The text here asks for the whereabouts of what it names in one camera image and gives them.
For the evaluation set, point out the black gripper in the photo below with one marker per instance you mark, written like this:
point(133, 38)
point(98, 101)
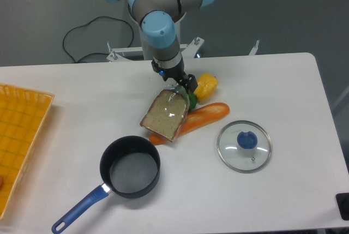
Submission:
point(177, 73)

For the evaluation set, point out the yellow bell pepper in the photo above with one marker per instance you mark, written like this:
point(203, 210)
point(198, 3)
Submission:
point(206, 86)

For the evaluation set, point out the black device at table edge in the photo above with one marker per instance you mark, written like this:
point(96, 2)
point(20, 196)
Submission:
point(342, 201)

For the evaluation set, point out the green bell pepper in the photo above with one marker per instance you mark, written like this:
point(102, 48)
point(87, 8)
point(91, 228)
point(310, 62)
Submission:
point(192, 101)

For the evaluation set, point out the glass pot lid blue knob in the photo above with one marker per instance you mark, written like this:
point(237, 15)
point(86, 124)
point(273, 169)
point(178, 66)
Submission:
point(244, 146)

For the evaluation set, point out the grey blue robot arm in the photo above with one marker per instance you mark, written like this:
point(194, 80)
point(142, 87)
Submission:
point(156, 19)

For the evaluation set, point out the orange baguette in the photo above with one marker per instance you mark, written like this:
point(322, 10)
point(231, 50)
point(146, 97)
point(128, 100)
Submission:
point(196, 119)

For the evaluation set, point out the black saucepan blue handle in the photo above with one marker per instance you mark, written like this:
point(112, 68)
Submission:
point(129, 167)

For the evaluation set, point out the bagged toast slice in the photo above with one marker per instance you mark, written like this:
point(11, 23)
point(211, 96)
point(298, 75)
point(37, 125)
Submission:
point(167, 112)

